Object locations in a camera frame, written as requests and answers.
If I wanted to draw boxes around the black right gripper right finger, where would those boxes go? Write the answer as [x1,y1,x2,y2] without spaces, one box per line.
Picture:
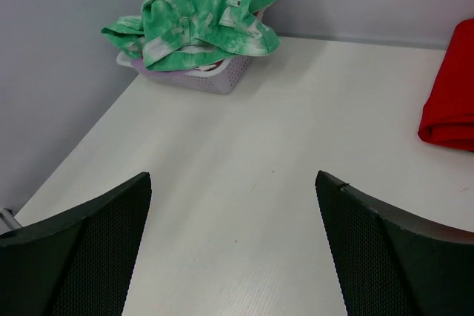
[315,171,473,315]

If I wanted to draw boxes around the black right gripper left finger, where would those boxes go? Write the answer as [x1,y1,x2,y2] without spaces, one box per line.
[1,172,152,315]

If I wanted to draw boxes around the green tie-dye trousers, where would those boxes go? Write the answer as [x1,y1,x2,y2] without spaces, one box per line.
[101,0,281,72]

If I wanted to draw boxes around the red folded trousers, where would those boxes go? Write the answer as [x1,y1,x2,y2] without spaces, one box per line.
[418,19,473,152]

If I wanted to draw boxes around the pink camouflage trousers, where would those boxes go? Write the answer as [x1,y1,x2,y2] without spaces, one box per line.
[196,59,227,72]

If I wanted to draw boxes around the lilac garment in basket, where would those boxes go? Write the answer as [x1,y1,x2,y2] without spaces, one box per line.
[131,58,200,75]

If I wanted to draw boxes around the white perforated laundry basket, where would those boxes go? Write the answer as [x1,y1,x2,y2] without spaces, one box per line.
[116,10,265,95]

